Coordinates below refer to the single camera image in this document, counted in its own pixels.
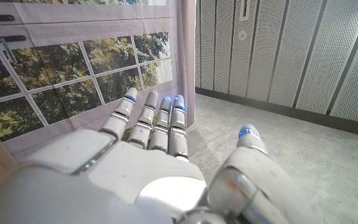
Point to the printed window backdrop cloth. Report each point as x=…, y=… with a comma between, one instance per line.
x=73, y=71

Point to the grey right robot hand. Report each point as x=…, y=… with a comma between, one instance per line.
x=129, y=183

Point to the grey perforated panel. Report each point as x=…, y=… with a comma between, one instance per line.
x=287, y=56

